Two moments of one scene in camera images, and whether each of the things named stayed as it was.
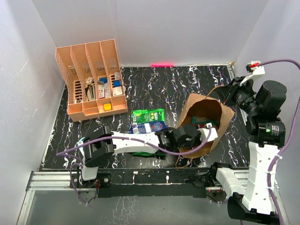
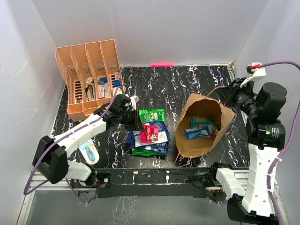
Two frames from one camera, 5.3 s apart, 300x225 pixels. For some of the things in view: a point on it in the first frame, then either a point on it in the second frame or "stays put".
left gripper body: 195,140 -> 128,117
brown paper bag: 199,111 stays put
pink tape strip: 161,65 stays put
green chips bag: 139,116 stays put
